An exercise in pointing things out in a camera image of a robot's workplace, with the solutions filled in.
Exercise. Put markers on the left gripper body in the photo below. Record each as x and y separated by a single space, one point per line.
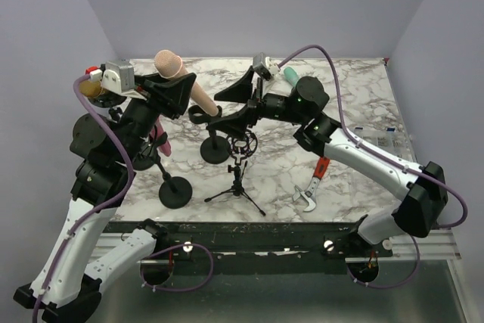
154 100

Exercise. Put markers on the black gold-mic stand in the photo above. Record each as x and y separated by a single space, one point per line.
113 111

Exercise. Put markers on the black round-base pink-mic stand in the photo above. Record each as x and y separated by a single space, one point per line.
175 192

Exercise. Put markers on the black front mounting rail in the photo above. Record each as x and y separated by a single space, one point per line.
332 240

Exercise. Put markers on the black round-base clip stand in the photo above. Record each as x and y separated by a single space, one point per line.
214 149

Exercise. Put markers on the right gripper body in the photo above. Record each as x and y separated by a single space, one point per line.
271 106

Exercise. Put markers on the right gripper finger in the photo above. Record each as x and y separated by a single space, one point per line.
239 92
235 124

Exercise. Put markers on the black tripod shock-mount stand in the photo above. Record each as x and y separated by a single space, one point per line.
240 150

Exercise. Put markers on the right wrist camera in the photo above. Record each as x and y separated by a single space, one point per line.
265 67

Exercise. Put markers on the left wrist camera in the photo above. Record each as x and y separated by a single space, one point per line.
116 76

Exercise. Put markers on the red-handled adjustable wrench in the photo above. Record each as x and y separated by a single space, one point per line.
308 194

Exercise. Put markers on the gold microphone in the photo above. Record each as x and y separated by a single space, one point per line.
90 89

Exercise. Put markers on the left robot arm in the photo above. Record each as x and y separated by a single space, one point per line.
69 287

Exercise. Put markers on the mint green microphone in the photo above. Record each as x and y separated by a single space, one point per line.
291 76

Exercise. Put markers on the clear plastic screw box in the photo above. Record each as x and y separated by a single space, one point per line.
389 140

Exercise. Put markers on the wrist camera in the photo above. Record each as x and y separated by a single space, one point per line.
116 76
265 67

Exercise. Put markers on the pink microphone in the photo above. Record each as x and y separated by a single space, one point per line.
159 140

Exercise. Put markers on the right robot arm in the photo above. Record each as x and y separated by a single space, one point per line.
418 188

